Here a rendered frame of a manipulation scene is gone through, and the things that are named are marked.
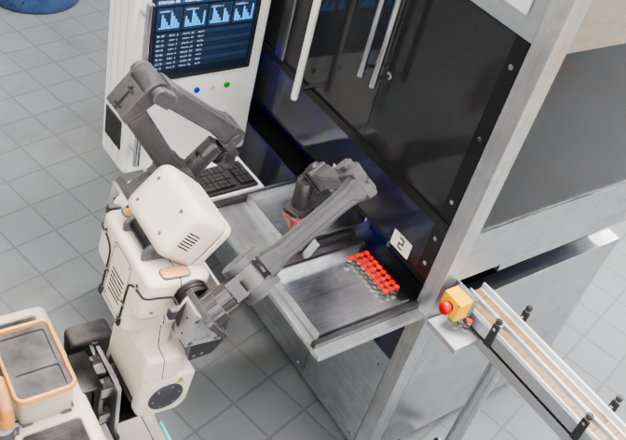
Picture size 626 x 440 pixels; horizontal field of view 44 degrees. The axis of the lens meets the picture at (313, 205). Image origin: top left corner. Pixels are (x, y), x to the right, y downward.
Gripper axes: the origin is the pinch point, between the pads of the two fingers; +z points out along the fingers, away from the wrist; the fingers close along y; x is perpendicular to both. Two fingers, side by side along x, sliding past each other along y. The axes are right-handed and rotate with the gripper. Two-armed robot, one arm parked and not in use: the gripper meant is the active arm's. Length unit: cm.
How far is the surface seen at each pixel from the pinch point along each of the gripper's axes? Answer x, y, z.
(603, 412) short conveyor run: -106, 15, 0
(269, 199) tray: 16.8, 6.1, 3.8
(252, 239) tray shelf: 6.3, -12.7, 3.5
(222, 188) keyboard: 34.5, 1.3, 9.3
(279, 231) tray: 3.4, -3.0, 3.7
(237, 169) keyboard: 39.3, 13.2, 9.2
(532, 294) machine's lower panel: -65, 62, 20
